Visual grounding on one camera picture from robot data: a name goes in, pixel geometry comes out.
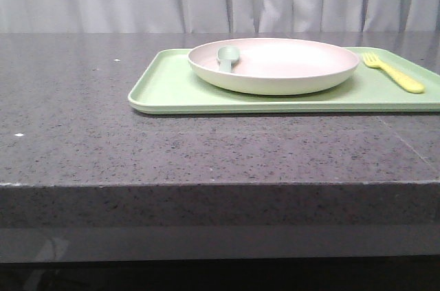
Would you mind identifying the beige round plate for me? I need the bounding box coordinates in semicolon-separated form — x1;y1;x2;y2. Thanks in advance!
188;38;360;96

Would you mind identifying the yellow plastic fork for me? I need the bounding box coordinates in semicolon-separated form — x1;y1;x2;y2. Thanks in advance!
362;52;425;94

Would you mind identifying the light green tray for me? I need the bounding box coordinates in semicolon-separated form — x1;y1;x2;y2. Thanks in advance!
128;48;439;115

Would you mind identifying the light green spoon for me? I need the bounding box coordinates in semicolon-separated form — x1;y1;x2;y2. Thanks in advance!
217;45;240;73

